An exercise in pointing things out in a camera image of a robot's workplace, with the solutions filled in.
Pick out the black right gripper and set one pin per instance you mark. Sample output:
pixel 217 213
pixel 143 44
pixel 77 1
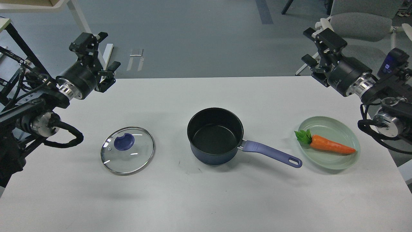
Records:
pixel 346 75

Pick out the grey office chair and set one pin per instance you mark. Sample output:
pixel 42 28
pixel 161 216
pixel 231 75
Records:
pixel 365 20

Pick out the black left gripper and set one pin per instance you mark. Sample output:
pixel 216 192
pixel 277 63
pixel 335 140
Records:
pixel 86 74

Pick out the white table leg frame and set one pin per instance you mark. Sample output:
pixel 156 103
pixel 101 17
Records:
pixel 31 6

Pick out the blue saucepan with purple handle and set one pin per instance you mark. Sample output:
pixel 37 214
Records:
pixel 216 135

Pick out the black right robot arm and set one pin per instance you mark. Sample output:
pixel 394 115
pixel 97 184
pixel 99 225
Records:
pixel 385 97

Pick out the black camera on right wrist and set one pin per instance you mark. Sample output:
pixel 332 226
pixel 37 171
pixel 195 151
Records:
pixel 395 62

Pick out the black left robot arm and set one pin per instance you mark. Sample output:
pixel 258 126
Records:
pixel 28 119

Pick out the light green plate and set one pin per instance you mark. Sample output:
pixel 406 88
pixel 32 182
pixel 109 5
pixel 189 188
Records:
pixel 333 130

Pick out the glass lid with purple knob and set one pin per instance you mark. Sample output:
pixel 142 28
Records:
pixel 127 151

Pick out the orange toy carrot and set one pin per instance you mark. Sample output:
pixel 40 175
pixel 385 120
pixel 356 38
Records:
pixel 318 142

